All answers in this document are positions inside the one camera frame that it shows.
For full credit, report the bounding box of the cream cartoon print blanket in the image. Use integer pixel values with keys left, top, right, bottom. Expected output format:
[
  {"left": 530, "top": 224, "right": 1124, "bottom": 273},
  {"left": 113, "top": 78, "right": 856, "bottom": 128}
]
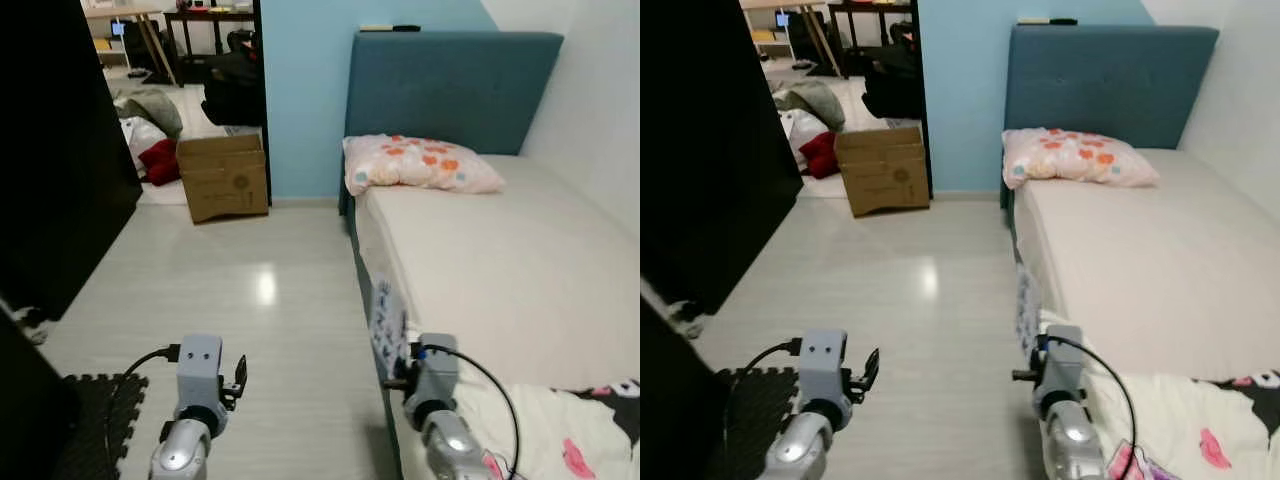
[
  {"left": 395, "top": 378, "right": 641, "bottom": 480},
  {"left": 1040, "top": 310, "right": 1280, "bottom": 480}
]

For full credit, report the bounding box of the pink patterned pillow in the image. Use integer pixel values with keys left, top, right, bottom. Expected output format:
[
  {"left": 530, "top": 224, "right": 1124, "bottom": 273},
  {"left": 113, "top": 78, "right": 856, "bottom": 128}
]
[
  {"left": 342, "top": 133, "right": 507, "bottom": 198},
  {"left": 1002, "top": 127, "right": 1162, "bottom": 192}
]

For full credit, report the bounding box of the black foam puzzle mat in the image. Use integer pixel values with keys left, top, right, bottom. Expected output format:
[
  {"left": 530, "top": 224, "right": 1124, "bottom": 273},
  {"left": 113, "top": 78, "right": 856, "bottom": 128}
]
[
  {"left": 715, "top": 365, "right": 803, "bottom": 480},
  {"left": 55, "top": 372, "right": 152, "bottom": 480}
]

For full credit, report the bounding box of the beige sheeted mattress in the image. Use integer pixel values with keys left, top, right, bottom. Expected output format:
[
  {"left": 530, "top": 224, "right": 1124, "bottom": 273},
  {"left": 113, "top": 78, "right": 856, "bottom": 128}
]
[
  {"left": 1012, "top": 148, "right": 1280, "bottom": 387},
  {"left": 355, "top": 155, "right": 641, "bottom": 393}
]

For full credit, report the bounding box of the red cloth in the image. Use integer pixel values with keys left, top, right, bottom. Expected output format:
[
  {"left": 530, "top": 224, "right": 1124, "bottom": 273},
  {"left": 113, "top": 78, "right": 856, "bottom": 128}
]
[
  {"left": 138, "top": 138, "right": 184, "bottom": 188},
  {"left": 800, "top": 130, "right": 842, "bottom": 182}
]

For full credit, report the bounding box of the crumpled white plastic bag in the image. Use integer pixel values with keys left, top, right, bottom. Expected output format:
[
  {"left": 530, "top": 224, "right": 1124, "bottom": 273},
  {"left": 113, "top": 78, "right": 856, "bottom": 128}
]
[
  {"left": 780, "top": 108, "right": 830, "bottom": 163},
  {"left": 120, "top": 115, "right": 167, "bottom": 173}
]

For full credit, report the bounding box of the black wardrobe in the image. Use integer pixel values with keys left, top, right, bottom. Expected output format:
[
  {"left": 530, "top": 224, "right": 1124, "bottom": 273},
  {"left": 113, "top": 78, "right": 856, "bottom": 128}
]
[
  {"left": 0, "top": 0, "right": 145, "bottom": 323},
  {"left": 640, "top": 0, "right": 805, "bottom": 317}
]

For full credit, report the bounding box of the olive grey jacket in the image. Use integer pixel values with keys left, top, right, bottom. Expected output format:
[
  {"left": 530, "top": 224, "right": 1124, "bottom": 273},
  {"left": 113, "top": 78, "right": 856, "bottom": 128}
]
[
  {"left": 112, "top": 88, "right": 185, "bottom": 141},
  {"left": 772, "top": 78, "right": 847, "bottom": 133}
]

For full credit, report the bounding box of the blue upholstered headboard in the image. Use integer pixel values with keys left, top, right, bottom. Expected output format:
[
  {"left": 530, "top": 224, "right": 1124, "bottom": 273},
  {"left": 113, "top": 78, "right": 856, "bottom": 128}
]
[
  {"left": 343, "top": 30, "right": 566, "bottom": 163},
  {"left": 1003, "top": 24, "right": 1222, "bottom": 153}
]

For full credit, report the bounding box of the black fabric suitcase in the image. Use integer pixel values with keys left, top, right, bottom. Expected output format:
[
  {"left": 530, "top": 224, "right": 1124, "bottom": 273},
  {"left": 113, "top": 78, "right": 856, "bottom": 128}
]
[
  {"left": 202, "top": 45, "right": 267, "bottom": 129},
  {"left": 862, "top": 40, "right": 927, "bottom": 122}
]

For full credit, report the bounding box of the black office chair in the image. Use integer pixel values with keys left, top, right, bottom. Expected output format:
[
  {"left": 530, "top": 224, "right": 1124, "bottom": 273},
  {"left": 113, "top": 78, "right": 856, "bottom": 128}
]
[{"left": 125, "top": 20, "right": 168, "bottom": 73}]

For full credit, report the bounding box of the dark wooden table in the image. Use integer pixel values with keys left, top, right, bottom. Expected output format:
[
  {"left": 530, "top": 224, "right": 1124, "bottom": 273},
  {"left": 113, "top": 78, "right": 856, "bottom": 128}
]
[
  {"left": 163, "top": 8, "right": 257, "bottom": 63},
  {"left": 828, "top": 2, "right": 917, "bottom": 53}
]

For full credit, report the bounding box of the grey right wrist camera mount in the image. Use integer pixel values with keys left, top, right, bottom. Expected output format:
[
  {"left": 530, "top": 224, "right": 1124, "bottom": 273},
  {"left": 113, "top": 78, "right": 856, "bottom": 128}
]
[
  {"left": 1035, "top": 325, "right": 1087, "bottom": 399},
  {"left": 410, "top": 333, "right": 462, "bottom": 406}
]

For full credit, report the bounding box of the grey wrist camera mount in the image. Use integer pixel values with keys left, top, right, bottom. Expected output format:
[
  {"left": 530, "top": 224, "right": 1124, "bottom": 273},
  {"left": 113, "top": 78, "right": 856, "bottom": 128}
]
[
  {"left": 797, "top": 328, "right": 850, "bottom": 408},
  {"left": 176, "top": 335, "right": 224, "bottom": 413},
  {"left": 410, "top": 333, "right": 462, "bottom": 406},
  {"left": 1035, "top": 325, "right": 1087, "bottom": 399}
]

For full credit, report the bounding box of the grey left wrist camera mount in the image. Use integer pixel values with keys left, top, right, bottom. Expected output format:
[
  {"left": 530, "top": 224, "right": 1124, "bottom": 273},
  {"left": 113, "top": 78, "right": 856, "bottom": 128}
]
[
  {"left": 797, "top": 328, "right": 850, "bottom": 408},
  {"left": 176, "top": 335, "right": 224, "bottom": 413}
]

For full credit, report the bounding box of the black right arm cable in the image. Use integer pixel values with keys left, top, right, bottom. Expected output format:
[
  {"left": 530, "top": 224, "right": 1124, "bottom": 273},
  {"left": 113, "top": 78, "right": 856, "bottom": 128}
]
[
  {"left": 420, "top": 345, "right": 523, "bottom": 477},
  {"left": 1040, "top": 335, "right": 1139, "bottom": 473}
]

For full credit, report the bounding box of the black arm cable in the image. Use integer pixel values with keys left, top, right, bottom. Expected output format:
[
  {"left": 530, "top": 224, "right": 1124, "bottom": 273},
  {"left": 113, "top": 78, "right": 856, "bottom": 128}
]
[
  {"left": 1040, "top": 335, "right": 1139, "bottom": 473},
  {"left": 734, "top": 338, "right": 807, "bottom": 473},
  {"left": 420, "top": 345, "right": 523, "bottom": 477},
  {"left": 105, "top": 345, "right": 183, "bottom": 473}
]

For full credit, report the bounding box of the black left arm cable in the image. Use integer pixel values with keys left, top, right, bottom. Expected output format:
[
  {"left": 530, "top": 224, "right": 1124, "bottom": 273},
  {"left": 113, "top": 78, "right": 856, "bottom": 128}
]
[
  {"left": 734, "top": 338, "right": 807, "bottom": 473},
  {"left": 105, "top": 345, "right": 183, "bottom": 473}
]

